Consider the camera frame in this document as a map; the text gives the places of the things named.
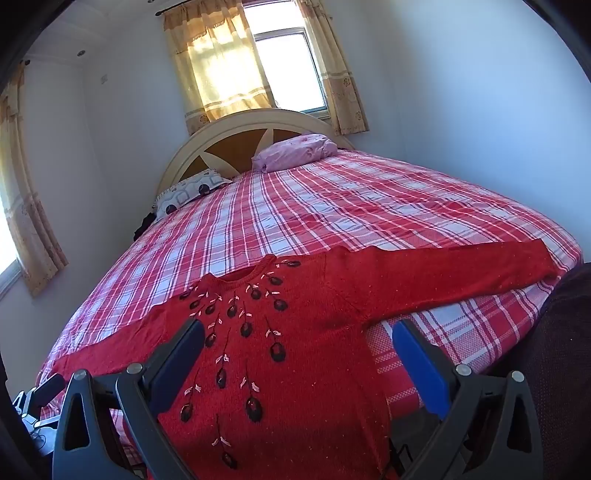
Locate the white patterned pillow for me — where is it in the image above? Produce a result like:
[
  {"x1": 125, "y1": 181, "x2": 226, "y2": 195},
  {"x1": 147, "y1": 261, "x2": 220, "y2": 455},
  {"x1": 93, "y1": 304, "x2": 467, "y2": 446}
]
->
[{"x1": 152, "y1": 168, "x2": 234, "y2": 224}]

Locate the dark curtain rod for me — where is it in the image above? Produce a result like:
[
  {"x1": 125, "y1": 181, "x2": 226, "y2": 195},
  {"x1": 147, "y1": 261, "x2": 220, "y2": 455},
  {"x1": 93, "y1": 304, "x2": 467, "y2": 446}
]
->
[{"x1": 154, "y1": 0, "x2": 204, "y2": 17}]

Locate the narrow yellow curtain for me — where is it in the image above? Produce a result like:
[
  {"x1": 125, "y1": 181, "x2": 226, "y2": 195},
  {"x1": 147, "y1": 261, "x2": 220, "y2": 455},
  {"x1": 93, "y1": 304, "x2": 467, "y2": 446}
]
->
[{"x1": 295, "y1": 0, "x2": 370, "y2": 136}]

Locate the dark maroon cloth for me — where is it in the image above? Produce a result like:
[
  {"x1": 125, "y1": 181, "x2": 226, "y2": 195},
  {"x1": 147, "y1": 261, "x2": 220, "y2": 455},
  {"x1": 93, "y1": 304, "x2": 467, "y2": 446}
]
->
[{"x1": 531, "y1": 265, "x2": 591, "y2": 480}]

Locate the sliding window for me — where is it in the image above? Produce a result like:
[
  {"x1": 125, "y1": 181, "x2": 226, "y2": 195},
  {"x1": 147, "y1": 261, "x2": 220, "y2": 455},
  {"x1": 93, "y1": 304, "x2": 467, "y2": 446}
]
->
[{"x1": 242, "y1": 0, "x2": 331, "y2": 116}]

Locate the yellow side curtain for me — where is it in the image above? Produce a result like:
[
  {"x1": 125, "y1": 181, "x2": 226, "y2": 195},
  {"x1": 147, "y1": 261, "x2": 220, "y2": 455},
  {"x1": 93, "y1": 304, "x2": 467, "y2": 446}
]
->
[{"x1": 0, "y1": 65, "x2": 70, "y2": 296}]

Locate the side window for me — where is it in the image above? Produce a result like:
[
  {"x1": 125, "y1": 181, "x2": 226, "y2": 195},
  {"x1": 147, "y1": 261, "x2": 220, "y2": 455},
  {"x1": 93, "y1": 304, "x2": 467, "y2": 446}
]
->
[{"x1": 0, "y1": 152, "x2": 24, "y2": 296}]

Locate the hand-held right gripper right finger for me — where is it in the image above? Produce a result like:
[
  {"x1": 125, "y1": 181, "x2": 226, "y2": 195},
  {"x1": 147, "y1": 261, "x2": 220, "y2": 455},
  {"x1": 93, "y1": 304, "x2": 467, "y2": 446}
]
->
[{"x1": 392, "y1": 318, "x2": 546, "y2": 480}]

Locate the red knitted sweater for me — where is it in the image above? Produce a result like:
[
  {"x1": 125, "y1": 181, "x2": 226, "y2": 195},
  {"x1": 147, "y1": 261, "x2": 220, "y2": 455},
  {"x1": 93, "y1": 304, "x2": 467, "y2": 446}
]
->
[{"x1": 52, "y1": 239, "x2": 561, "y2": 480}]

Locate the cream wooden headboard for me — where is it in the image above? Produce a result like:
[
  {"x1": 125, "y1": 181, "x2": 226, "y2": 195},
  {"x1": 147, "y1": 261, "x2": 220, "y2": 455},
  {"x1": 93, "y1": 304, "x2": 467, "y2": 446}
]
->
[{"x1": 157, "y1": 108, "x2": 356, "y2": 199}]

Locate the wide yellow curtain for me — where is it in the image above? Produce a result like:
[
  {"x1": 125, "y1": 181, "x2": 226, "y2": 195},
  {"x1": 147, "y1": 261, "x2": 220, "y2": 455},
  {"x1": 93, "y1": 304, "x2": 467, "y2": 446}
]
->
[{"x1": 161, "y1": 0, "x2": 277, "y2": 136}]

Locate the pink pillow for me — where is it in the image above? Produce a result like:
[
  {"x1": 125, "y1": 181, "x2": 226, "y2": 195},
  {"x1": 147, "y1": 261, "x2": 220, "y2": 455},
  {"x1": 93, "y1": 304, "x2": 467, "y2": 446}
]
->
[{"x1": 252, "y1": 134, "x2": 339, "y2": 174}]

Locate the red plaid bed blanket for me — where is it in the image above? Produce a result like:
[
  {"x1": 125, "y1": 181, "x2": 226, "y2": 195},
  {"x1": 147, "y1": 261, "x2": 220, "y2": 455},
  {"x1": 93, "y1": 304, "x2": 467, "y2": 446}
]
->
[{"x1": 37, "y1": 150, "x2": 583, "y2": 472}]

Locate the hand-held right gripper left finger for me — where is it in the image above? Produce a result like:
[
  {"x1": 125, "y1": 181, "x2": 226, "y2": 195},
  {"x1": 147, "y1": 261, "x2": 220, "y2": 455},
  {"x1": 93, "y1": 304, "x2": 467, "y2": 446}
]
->
[{"x1": 52, "y1": 318, "x2": 206, "y2": 480}]

